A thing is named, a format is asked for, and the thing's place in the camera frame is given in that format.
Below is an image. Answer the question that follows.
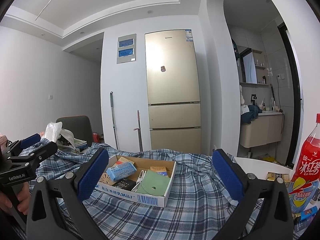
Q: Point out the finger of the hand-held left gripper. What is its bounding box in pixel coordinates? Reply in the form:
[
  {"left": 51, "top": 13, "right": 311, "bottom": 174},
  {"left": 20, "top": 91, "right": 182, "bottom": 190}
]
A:
[
  {"left": 6, "top": 141, "right": 58, "bottom": 170},
  {"left": 5, "top": 133, "right": 42, "bottom": 156}
]

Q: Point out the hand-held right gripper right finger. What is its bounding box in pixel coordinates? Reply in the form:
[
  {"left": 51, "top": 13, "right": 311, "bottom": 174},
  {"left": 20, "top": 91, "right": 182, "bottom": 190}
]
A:
[{"left": 212, "top": 149, "right": 293, "bottom": 240}]

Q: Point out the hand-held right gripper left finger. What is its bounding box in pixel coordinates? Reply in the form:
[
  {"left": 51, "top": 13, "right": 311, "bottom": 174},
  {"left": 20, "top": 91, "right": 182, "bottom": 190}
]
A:
[{"left": 26, "top": 148, "right": 110, "bottom": 240}]

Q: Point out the beige round slotted disc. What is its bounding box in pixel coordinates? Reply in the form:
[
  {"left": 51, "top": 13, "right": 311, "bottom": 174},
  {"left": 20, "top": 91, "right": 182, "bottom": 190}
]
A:
[{"left": 99, "top": 172, "right": 118, "bottom": 187}]

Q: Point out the light blue tissue packet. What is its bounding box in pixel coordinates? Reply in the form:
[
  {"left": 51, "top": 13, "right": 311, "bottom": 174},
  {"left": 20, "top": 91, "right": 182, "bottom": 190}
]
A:
[{"left": 106, "top": 162, "right": 137, "bottom": 182}]

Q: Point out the small black box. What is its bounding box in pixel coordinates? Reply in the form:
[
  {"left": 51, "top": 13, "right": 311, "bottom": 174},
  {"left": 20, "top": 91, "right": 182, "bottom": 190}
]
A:
[{"left": 112, "top": 178, "right": 135, "bottom": 192}]

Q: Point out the red and beige cigarette pack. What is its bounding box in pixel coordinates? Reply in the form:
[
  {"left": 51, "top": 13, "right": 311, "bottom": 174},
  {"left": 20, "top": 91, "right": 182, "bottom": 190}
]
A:
[{"left": 117, "top": 156, "right": 134, "bottom": 167}]

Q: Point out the shallow cardboard box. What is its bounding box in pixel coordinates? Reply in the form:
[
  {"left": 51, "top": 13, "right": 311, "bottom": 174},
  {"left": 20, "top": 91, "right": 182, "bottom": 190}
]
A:
[{"left": 94, "top": 154, "right": 177, "bottom": 207}]

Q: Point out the white charging cable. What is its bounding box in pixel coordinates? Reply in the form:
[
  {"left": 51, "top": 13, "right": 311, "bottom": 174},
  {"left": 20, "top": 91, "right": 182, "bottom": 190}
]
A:
[{"left": 132, "top": 170, "right": 148, "bottom": 193}]

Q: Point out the green snap pouch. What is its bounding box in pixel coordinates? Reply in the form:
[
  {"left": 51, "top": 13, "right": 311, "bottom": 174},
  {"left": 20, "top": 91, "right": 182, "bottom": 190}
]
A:
[{"left": 136, "top": 169, "right": 170, "bottom": 197}]

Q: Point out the yellow cigarette pack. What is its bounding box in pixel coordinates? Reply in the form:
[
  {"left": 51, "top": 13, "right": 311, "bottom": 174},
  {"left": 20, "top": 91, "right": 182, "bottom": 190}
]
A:
[{"left": 149, "top": 165, "right": 168, "bottom": 178}]

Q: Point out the person's left hand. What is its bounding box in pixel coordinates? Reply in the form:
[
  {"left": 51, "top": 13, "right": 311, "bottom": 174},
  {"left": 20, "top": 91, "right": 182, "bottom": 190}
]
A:
[{"left": 0, "top": 180, "right": 32, "bottom": 217}]

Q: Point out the white plastic bag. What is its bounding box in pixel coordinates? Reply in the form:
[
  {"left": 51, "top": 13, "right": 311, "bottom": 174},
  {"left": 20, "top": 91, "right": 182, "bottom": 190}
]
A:
[{"left": 45, "top": 121, "right": 63, "bottom": 142}]

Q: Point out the white tote bag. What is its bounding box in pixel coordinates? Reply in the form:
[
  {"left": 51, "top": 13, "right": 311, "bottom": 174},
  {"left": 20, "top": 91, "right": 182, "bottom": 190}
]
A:
[{"left": 56, "top": 129, "right": 88, "bottom": 153}]

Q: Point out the gold cigarette pack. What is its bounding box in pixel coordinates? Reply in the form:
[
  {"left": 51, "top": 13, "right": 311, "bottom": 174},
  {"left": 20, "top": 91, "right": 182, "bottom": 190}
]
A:
[{"left": 266, "top": 172, "right": 284, "bottom": 183}]

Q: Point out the blue plaid cloth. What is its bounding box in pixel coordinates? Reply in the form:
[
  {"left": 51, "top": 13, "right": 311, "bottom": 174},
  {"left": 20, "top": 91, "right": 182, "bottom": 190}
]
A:
[{"left": 20, "top": 137, "right": 265, "bottom": 240}]

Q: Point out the beige vanity cabinet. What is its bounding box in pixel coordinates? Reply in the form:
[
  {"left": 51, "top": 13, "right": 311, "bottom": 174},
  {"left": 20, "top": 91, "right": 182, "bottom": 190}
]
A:
[{"left": 239, "top": 114, "right": 284, "bottom": 148}]

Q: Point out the grey striped cloth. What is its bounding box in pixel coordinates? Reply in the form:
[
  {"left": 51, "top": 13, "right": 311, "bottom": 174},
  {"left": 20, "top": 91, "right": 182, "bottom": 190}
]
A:
[{"left": 59, "top": 211, "right": 87, "bottom": 240}]

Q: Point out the dark blue clothing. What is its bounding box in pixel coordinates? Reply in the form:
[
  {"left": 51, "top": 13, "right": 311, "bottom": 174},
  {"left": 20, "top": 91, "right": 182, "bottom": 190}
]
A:
[{"left": 241, "top": 105, "right": 260, "bottom": 124}]

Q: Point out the red iced tea bottle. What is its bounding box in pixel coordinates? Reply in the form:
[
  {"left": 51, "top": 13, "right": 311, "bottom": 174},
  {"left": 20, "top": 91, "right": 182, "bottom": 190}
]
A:
[{"left": 287, "top": 113, "right": 320, "bottom": 214}]

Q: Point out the blue lighter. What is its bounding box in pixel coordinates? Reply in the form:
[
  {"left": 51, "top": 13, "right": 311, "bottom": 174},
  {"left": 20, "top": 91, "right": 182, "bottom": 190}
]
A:
[{"left": 292, "top": 207, "right": 319, "bottom": 224}]

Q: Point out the gold three-door refrigerator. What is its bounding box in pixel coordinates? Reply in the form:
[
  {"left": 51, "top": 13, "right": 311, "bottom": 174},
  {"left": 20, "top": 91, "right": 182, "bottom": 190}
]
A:
[{"left": 144, "top": 29, "right": 202, "bottom": 154}]

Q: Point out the bathroom mirror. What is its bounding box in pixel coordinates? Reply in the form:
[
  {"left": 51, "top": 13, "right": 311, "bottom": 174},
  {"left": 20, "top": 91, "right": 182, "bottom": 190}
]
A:
[{"left": 240, "top": 47, "right": 258, "bottom": 84}]

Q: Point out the grey electrical panel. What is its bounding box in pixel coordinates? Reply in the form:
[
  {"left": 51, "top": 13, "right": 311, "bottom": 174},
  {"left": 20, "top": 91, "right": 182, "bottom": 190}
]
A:
[{"left": 116, "top": 33, "right": 137, "bottom": 65}]

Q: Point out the grey mop handle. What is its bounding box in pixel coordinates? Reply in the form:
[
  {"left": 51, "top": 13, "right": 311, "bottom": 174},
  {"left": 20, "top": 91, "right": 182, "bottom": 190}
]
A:
[{"left": 110, "top": 91, "right": 119, "bottom": 150}]

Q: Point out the black door frame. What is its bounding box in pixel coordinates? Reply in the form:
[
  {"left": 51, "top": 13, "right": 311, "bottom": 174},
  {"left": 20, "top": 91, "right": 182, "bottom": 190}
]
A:
[{"left": 277, "top": 22, "right": 304, "bottom": 168}]

